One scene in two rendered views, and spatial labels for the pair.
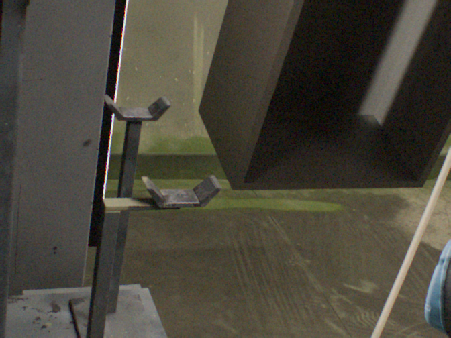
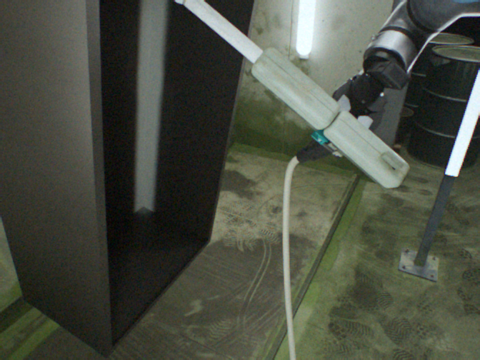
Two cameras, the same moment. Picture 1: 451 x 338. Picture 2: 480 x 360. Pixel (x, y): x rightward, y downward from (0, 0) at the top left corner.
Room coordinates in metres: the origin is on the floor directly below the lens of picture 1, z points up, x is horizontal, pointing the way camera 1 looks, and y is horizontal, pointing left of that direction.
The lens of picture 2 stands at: (1.23, 0.07, 1.46)
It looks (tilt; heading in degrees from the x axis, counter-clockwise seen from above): 31 degrees down; 321
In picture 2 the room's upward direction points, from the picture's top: straight up
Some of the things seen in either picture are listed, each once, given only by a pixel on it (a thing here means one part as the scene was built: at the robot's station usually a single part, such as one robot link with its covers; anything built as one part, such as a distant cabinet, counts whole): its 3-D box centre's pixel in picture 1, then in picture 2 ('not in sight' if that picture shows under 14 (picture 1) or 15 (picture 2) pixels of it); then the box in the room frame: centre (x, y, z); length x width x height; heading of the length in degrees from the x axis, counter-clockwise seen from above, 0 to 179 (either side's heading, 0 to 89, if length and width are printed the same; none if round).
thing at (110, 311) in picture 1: (121, 258); not in sight; (0.83, 0.10, 0.95); 0.26 x 0.15 x 0.32; 23
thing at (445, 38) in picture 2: not in sight; (438, 39); (2.79, -3.54, 0.86); 0.54 x 0.54 x 0.01
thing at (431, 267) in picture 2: not in sight; (418, 263); (1.75, -1.66, 0.01); 0.20 x 0.20 x 0.01; 23
